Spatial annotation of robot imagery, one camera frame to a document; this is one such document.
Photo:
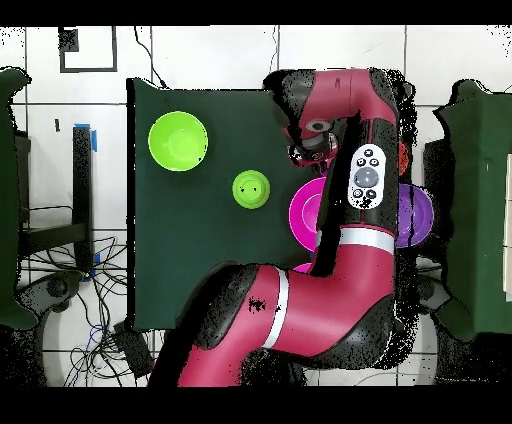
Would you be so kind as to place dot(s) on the magenta plastic bowl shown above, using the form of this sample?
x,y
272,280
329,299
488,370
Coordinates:
x,y
303,268
304,216

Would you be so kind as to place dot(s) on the small lime green bowl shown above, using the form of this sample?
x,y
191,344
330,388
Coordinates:
x,y
251,189

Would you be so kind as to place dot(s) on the red plastic bowl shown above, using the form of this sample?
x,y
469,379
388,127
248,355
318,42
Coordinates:
x,y
403,158

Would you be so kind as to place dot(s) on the purple plastic bowl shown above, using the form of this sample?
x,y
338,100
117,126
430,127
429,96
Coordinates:
x,y
418,216

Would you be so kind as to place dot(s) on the large lime green bowl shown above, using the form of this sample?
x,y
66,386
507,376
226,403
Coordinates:
x,y
178,140

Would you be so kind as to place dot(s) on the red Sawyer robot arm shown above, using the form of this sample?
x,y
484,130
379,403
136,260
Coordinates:
x,y
340,288

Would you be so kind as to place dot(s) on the dark green tablecloth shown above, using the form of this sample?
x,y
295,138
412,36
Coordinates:
x,y
200,240

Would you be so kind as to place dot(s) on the white sheet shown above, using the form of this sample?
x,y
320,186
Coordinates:
x,y
508,224

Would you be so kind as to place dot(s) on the blue tape strip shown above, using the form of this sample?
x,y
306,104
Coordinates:
x,y
94,142

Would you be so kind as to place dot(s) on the black metal stand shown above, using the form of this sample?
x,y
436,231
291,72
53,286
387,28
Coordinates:
x,y
82,180

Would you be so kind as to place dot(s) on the black floor box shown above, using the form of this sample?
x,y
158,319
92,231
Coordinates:
x,y
134,352

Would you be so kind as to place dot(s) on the grey pedestal foot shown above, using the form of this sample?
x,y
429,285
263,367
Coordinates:
x,y
56,288
436,294

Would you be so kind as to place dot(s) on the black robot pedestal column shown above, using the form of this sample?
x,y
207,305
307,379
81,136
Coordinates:
x,y
280,374

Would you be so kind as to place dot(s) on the black square floor frame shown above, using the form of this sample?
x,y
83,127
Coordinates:
x,y
88,70

